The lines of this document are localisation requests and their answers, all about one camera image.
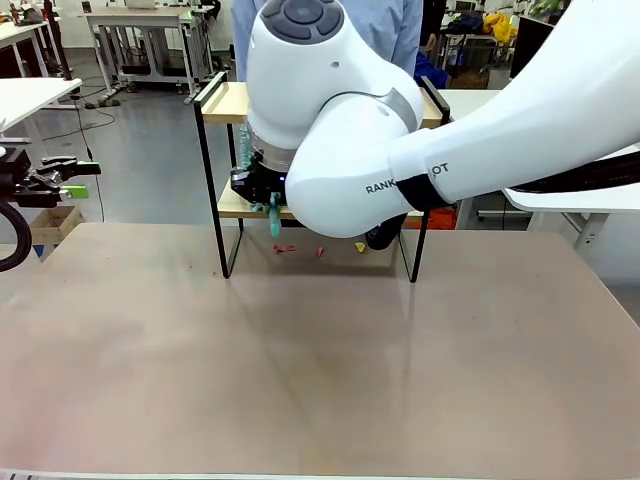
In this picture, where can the large red paper scrap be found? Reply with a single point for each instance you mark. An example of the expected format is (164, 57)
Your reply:
(283, 248)

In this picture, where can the open cardboard tray box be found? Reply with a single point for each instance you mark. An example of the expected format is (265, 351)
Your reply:
(55, 222)

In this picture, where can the yellow paper scrap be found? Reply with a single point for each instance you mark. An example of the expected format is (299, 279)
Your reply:
(360, 246)

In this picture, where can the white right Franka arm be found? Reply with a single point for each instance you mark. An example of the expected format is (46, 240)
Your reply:
(350, 125)

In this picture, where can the black stand pole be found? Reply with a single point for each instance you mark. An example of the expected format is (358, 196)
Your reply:
(57, 45)

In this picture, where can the black metal wooden two-tier shelf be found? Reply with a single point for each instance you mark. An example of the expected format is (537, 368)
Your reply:
(220, 107)

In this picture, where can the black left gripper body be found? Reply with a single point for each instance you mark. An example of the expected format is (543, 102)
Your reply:
(37, 192)

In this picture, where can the white-legged beige top desk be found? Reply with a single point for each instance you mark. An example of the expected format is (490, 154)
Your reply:
(145, 20)

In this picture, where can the black power strip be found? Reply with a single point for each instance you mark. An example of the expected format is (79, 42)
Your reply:
(102, 103)

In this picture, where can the orange object under table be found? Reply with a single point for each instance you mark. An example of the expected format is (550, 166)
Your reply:
(442, 217)

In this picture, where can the yellow cloth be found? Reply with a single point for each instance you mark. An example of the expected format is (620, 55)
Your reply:
(500, 25)

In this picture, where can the white desk with clutter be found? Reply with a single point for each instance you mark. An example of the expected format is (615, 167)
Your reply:
(20, 35)

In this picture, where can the person in blue shirt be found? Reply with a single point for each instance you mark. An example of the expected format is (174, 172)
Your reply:
(240, 40)

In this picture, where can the large curved white table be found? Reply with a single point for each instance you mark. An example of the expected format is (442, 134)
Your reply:
(550, 200)

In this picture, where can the small red paper scrap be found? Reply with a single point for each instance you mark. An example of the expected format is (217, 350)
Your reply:
(320, 251)

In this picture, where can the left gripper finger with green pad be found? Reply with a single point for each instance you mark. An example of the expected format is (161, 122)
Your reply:
(75, 166)
(74, 192)

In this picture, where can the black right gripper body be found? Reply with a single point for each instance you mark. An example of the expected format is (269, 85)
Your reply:
(260, 182)

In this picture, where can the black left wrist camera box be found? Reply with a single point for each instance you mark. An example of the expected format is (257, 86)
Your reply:
(12, 160)

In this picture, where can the black computer monitor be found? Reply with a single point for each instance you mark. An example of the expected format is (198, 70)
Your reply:
(530, 45)

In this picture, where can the white side table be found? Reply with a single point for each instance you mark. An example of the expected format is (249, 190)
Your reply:
(30, 97)

